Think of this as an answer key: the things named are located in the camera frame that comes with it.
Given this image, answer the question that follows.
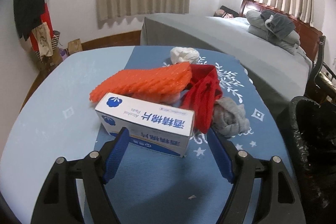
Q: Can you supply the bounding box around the striped tote bag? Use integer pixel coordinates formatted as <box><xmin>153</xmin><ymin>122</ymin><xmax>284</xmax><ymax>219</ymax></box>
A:
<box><xmin>51</xmin><ymin>30</ymin><xmax>61</xmax><ymax>50</ymax></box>

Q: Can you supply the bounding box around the dark grey clothing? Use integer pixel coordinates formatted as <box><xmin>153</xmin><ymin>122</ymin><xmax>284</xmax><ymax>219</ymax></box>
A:
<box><xmin>261</xmin><ymin>9</ymin><xmax>296</xmax><ymax>39</ymax></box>

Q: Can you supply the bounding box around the red-brown wooden headboard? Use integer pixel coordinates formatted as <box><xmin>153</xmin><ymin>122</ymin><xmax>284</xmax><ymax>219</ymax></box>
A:
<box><xmin>240</xmin><ymin>0</ymin><xmax>323</xmax><ymax>62</ymax></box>

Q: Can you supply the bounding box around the brown paper bag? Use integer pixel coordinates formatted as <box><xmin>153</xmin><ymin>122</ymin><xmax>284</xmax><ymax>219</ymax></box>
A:
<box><xmin>68</xmin><ymin>39</ymin><xmax>83</xmax><ymax>54</ymax></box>

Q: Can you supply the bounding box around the red garment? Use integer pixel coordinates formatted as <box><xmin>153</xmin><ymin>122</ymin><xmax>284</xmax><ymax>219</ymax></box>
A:
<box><xmin>29</xmin><ymin>4</ymin><xmax>52</xmax><ymax>51</ymax></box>

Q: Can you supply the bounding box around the black bag-lined trash bin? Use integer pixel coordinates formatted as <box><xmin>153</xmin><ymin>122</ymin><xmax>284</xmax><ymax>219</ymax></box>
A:
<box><xmin>285</xmin><ymin>96</ymin><xmax>336</xmax><ymax>214</ymax></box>

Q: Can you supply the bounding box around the dark blue printed tablecloth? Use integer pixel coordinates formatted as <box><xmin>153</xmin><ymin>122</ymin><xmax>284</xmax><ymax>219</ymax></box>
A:
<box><xmin>84</xmin><ymin>46</ymin><xmax>294</xmax><ymax>224</ymax></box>

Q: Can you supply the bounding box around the light blue table cover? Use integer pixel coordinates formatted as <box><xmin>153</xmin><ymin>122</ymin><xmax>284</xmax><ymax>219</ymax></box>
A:
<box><xmin>0</xmin><ymin>46</ymin><xmax>135</xmax><ymax>214</ymax></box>

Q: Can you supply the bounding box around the red cloth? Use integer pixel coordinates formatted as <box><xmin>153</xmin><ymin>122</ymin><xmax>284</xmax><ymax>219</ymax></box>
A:
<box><xmin>180</xmin><ymin>64</ymin><xmax>223</xmax><ymax>134</ymax></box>

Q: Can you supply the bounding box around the black bag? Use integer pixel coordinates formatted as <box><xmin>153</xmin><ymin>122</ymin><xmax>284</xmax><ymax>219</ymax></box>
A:
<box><xmin>214</xmin><ymin>5</ymin><xmax>239</xmax><ymax>19</ymax></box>

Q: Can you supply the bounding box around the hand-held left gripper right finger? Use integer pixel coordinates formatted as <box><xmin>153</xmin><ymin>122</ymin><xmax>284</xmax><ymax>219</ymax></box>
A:
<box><xmin>207</xmin><ymin>127</ymin><xmax>307</xmax><ymax>224</ymax></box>

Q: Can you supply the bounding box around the grey bed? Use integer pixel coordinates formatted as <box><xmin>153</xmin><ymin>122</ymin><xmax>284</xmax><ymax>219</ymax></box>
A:
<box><xmin>140</xmin><ymin>13</ymin><xmax>313</xmax><ymax>119</ymax></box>

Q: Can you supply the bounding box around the cardboard box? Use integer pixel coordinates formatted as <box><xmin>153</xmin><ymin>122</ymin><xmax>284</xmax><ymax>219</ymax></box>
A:
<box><xmin>49</xmin><ymin>49</ymin><xmax>69</xmax><ymax>67</ymax></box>

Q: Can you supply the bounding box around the black office chair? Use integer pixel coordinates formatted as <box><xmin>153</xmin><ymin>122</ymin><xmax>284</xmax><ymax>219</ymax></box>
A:
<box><xmin>304</xmin><ymin>35</ymin><xmax>336</xmax><ymax>105</ymax></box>

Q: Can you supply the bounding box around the white blue-printed box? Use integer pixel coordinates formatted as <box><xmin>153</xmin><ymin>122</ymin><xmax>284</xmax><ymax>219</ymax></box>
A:
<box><xmin>94</xmin><ymin>92</ymin><xmax>196</xmax><ymax>159</ymax></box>

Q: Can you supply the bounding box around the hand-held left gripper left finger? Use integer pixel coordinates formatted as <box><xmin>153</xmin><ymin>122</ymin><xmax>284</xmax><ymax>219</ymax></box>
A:
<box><xmin>31</xmin><ymin>127</ymin><xmax>130</xmax><ymax>224</ymax></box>

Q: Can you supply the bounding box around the folded grey quilt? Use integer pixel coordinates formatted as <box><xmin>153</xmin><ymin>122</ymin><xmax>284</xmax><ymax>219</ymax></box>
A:
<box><xmin>245</xmin><ymin>10</ymin><xmax>301</xmax><ymax>55</ymax></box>

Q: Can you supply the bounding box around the white cloth ball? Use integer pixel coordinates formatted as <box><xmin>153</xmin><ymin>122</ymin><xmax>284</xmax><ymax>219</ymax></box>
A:
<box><xmin>170</xmin><ymin>47</ymin><xmax>200</xmax><ymax>65</ymax></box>

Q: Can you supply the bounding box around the beige printed cloth bag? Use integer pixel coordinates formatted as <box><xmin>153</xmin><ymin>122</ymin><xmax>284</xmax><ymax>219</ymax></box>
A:
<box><xmin>31</xmin><ymin>22</ymin><xmax>53</xmax><ymax>60</ymax></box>

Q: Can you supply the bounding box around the grey cloth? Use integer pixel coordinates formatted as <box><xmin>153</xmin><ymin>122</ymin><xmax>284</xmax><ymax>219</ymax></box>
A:
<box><xmin>210</xmin><ymin>97</ymin><xmax>250</xmax><ymax>138</ymax></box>

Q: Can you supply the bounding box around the large orange foam net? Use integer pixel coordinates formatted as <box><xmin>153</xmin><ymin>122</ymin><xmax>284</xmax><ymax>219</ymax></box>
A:
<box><xmin>89</xmin><ymin>62</ymin><xmax>193</xmax><ymax>104</ymax></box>

